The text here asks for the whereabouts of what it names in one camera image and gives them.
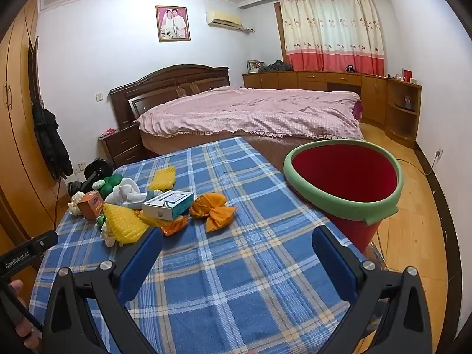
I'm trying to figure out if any crumpled orange bag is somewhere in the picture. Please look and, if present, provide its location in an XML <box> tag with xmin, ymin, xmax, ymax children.
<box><xmin>189</xmin><ymin>193</ymin><xmax>237</xmax><ymax>234</ymax></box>

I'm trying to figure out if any white and blue box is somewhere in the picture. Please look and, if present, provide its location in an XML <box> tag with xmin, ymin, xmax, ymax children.
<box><xmin>142</xmin><ymin>191</ymin><xmax>195</xmax><ymax>221</ymax></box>

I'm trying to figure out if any dark wooden nightstand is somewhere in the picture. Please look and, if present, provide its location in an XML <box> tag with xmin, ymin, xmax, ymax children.
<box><xmin>98</xmin><ymin>122</ymin><xmax>148</xmax><ymax>168</ymax></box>

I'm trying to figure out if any white sock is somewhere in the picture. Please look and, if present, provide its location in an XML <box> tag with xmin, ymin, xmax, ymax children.
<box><xmin>104</xmin><ymin>178</ymin><xmax>146</xmax><ymax>209</ymax></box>

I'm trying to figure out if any small orange box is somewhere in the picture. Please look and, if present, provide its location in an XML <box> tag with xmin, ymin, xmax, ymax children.
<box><xmin>77</xmin><ymin>191</ymin><xmax>105</xmax><ymax>222</ymax></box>

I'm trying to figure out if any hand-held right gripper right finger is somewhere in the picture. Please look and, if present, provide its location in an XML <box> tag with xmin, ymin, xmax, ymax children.
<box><xmin>312</xmin><ymin>225</ymin><xmax>434</xmax><ymax>354</ymax></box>

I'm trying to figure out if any blue plaid tablecloth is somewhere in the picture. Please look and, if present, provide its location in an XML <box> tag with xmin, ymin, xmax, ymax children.
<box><xmin>29</xmin><ymin>136</ymin><xmax>388</xmax><ymax>354</ymax></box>

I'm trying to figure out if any wall air conditioner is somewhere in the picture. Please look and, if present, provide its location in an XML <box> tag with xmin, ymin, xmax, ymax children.
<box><xmin>206</xmin><ymin>10</ymin><xmax>246</xmax><ymax>30</ymax></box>

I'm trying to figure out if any dark clothes pile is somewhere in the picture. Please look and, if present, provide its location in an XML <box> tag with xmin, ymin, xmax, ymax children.
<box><xmin>258</xmin><ymin>60</ymin><xmax>294</xmax><ymax>72</ymax></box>

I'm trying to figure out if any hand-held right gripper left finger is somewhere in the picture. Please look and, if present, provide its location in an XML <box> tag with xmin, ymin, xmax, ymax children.
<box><xmin>43</xmin><ymin>227</ymin><xmax>174</xmax><ymax>354</ymax></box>

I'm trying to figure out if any person's left hand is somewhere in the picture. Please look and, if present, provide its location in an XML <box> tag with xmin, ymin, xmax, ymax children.
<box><xmin>8</xmin><ymin>279</ymin><xmax>42</xmax><ymax>350</ymax></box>

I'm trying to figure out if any dark wooden bed headboard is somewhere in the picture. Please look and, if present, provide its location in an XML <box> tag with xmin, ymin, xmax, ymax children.
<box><xmin>109</xmin><ymin>64</ymin><xmax>231</xmax><ymax>130</ymax></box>

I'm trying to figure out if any black jacket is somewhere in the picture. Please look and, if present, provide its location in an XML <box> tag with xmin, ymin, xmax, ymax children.
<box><xmin>31</xmin><ymin>98</ymin><xmax>73</xmax><ymax>181</ymax></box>

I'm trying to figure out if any cream and red curtain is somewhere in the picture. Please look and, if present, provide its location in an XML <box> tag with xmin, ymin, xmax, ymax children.
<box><xmin>279</xmin><ymin>0</ymin><xmax>386</xmax><ymax>76</ymax></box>

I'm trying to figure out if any wooden cabinet row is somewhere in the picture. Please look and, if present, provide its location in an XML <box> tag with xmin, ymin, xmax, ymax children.
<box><xmin>242</xmin><ymin>70</ymin><xmax>423</xmax><ymax>150</ymax></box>

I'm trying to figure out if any white foam fruit net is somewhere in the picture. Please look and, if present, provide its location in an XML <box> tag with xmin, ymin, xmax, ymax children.
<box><xmin>100</xmin><ymin>223</ymin><xmax>119</xmax><ymax>248</ymax></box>

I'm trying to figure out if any wooden wardrobe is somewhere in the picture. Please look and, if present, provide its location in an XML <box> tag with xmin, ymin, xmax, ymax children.
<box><xmin>0</xmin><ymin>0</ymin><xmax>76</xmax><ymax>303</ymax></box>

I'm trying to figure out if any framed wall photo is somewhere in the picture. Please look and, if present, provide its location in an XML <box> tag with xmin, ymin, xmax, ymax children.
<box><xmin>155</xmin><ymin>5</ymin><xmax>191</xmax><ymax>42</ymax></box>

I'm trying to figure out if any orange snack packet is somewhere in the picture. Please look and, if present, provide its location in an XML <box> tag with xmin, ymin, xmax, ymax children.
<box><xmin>138</xmin><ymin>210</ymin><xmax>189</xmax><ymax>237</ymax></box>

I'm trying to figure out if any large yellow foam net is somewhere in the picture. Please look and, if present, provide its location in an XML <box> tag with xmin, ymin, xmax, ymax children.
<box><xmin>101</xmin><ymin>204</ymin><xmax>151</xmax><ymax>246</ymax></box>

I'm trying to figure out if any bed with pink cover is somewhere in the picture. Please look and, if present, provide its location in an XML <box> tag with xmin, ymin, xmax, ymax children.
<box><xmin>137</xmin><ymin>86</ymin><xmax>366</xmax><ymax>141</ymax></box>

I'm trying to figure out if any green pumpkin toy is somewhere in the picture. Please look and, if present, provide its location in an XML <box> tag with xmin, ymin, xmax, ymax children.
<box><xmin>96</xmin><ymin>175</ymin><xmax>124</xmax><ymax>198</ymax></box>

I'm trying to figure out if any small yellow foam net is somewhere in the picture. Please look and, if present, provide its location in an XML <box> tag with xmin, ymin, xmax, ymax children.
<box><xmin>148</xmin><ymin>167</ymin><xmax>177</xmax><ymax>191</ymax></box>

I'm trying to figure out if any red bucket with green rim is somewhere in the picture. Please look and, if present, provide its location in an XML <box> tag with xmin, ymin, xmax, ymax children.
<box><xmin>283</xmin><ymin>139</ymin><xmax>405</xmax><ymax>255</ymax></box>

